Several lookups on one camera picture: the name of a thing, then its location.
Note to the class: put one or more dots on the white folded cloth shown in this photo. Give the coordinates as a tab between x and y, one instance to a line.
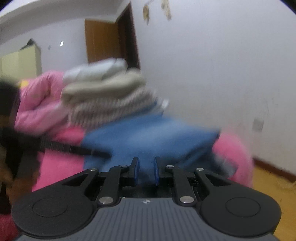
94	70

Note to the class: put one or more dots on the wooden door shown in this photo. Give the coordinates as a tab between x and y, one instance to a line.
111	39

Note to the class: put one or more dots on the pink floral bed blanket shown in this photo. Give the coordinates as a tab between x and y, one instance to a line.
231	157

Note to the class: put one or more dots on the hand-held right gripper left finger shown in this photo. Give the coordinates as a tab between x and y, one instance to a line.
136	170

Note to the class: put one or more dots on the blue and pink floral quilt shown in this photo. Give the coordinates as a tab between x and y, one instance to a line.
39	104

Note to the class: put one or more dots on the pale yellow wardrobe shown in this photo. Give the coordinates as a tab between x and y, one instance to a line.
20	62

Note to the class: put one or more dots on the blue jeans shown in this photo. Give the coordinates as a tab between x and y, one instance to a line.
150	139

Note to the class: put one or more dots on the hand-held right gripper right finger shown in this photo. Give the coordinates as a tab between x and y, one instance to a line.
156	171

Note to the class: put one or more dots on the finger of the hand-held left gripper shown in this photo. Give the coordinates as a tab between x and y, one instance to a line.
76	148

